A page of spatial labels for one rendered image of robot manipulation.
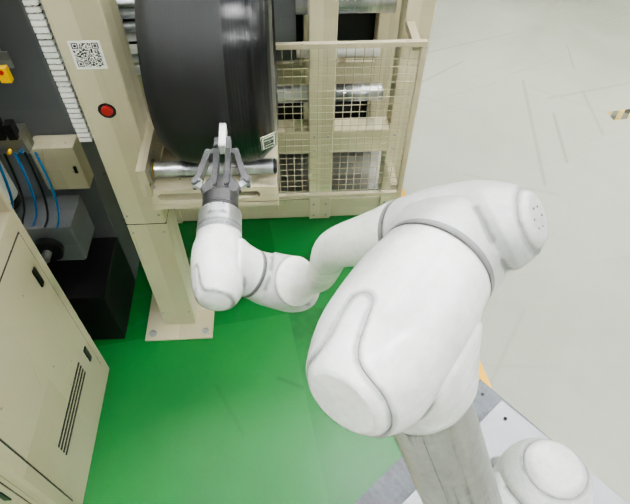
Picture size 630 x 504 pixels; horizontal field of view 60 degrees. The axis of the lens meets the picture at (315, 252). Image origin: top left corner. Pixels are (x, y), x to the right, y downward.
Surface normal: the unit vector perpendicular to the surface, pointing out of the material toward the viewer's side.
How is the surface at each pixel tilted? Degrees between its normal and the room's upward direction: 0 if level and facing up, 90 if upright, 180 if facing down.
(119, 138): 90
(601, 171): 0
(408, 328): 17
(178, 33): 52
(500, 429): 3
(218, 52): 59
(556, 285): 0
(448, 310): 38
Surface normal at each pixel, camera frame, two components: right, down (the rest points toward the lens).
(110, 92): 0.06, 0.77
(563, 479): 0.04, -0.74
